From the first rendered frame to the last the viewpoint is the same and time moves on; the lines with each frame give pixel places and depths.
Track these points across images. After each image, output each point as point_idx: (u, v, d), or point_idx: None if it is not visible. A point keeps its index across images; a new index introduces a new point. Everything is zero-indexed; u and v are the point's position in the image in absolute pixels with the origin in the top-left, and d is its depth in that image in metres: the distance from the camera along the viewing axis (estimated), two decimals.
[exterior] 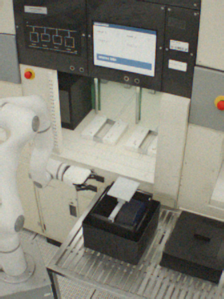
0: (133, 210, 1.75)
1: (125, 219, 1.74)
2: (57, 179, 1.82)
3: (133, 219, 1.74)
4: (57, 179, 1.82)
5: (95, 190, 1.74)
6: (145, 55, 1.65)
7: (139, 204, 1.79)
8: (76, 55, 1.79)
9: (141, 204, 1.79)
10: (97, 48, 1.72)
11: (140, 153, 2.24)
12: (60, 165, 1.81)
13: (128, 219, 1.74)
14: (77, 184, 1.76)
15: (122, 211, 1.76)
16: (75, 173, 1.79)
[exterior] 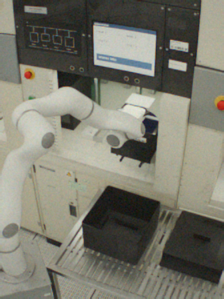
0: None
1: None
2: None
3: None
4: None
5: None
6: (145, 55, 1.65)
7: None
8: (76, 55, 1.79)
9: None
10: (97, 48, 1.72)
11: None
12: None
13: None
14: (143, 113, 1.86)
15: (146, 119, 1.98)
16: (134, 111, 1.83)
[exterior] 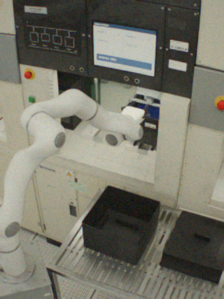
0: None
1: None
2: None
3: None
4: None
5: (148, 108, 2.01)
6: (145, 55, 1.65)
7: None
8: (76, 55, 1.79)
9: None
10: (97, 48, 1.72)
11: (140, 153, 2.24)
12: None
13: None
14: (143, 115, 1.94)
15: (156, 107, 2.15)
16: (133, 113, 1.92)
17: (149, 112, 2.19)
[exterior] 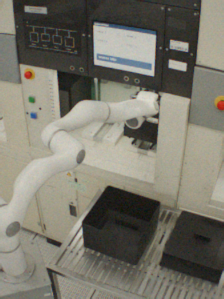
0: None
1: None
2: None
3: None
4: None
5: (158, 91, 2.10)
6: (145, 55, 1.65)
7: None
8: (76, 55, 1.79)
9: None
10: (97, 48, 1.72)
11: (140, 153, 2.24)
12: None
13: None
14: (157, 97, 2.03)
15: None
16: (148, 96, 2.01)
17: None
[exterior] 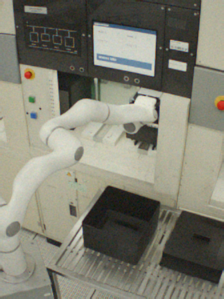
0: None
1: None
2: None
3: None
4: None
5: (158, 97, 2.10)
6: (145, 55, 1.65)
7: None
8: (76, 55, 1.79)
9: None
10: (97, 48, 1.72)
11: (140, 153, 2.24)
12: None
13: None
14: (155, 103, 2.03)
15: (157, 107, 2.16)
16: (146, 101, 2.01)
17: None
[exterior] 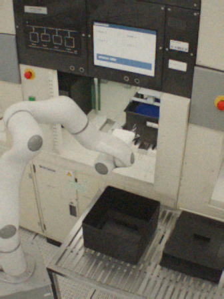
0: None
1: None
2: None
3: None
4: None
5: (136, 128, 1.88)
6: (145, 55, 1.65)
7: None
8: (76, 55, 1.79)
9: None
10: (97, 48, 1.72)
11: (140, 153, 2.24)
12: None
13: None
14: (133, 137, 1.81)
15: (157, 107, 2.16)
16: (123, 136, 1.79)
17: (149, 111, 2.19)
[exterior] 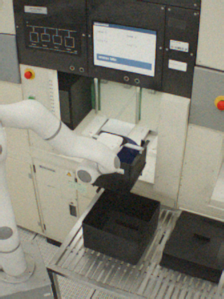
0: None
1: None
2: None
3: None
4: None
5: None
6: (145, 55, 1.65)
7: None
8: (76, 55, 1.79)
9: None
10: (97, 48, 1.72)
11: None
12: None
13: None
14: (121, 141, 1.68)
15: (125, 148, 1.80)
16: (109, 141, 1.66)
17: (116, 153, 1.83)
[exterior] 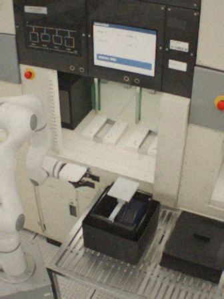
0: (133, 210, 1.75)
1: (125, 219, 1.74)
2: (53, 177, 1.82)
3: (133, 219, 1.74)
4: (53, 177, 1.83)
5: (92, 186, 1.76)
6: (145, 55, 1.65)
7: (139, 204, 1.79)
8: (76, 55, 1.79)
9: (141, 204, 1.78)
10: (97, 48, 1.72)
11: (140, 153, 2.24)
12: (56, 163, 1.81)
13: (128, 219, 1.74)
14: (73, 181, 1.77)
15: (122, 211, 1.75)
16: (71, 171, 1.79)
17: None
